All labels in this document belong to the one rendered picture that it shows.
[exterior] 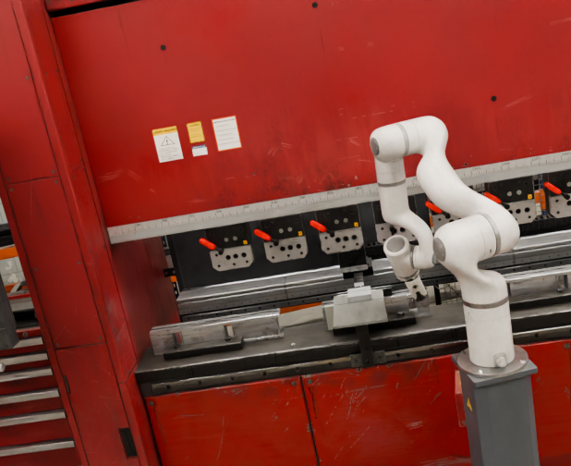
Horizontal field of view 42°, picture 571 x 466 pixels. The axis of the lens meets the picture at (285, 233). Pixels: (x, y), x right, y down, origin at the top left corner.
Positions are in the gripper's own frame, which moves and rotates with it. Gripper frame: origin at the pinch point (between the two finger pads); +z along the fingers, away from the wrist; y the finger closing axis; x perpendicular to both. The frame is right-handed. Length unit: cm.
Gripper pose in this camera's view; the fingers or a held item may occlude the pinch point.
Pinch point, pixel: (419, 295)
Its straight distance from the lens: 268.9
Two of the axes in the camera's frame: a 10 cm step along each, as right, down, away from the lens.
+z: 3.7, 5.9, 7.2
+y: -2.4, -6.9, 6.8
